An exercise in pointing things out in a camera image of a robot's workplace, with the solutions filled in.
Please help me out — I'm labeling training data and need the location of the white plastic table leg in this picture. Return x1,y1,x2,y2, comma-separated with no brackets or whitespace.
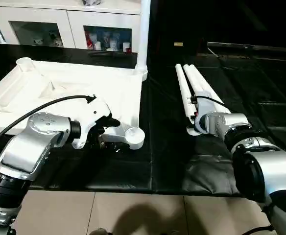
175,64,198,136
135,0,151,82
182,64,217,116
188,64,228,116

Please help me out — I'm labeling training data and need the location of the white compartment tray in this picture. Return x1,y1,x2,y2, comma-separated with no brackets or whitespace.
0,58,146,150

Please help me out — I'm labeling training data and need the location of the black work mat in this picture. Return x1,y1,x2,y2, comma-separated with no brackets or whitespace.
0,43,286,196

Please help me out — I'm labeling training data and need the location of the long black bar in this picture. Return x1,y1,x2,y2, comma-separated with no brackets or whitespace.
207,42,286,53

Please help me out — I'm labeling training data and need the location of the small red bottle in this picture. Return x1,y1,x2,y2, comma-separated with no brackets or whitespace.
86,32,94,49

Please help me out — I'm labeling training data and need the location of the white glass-door cabinet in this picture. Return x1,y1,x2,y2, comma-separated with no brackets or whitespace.
0,0,143,52

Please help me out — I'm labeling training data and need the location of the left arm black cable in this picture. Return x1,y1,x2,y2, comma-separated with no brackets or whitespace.
0,95,95,150

